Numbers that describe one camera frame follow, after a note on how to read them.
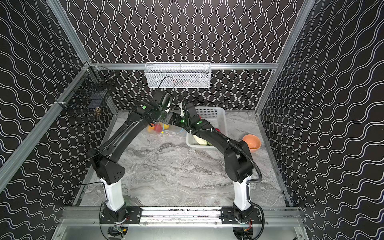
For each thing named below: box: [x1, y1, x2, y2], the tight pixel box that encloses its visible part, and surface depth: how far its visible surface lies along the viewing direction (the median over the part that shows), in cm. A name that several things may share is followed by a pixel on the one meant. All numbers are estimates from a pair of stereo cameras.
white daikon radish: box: [192, 134, 212, 146], surface depth 100 cm
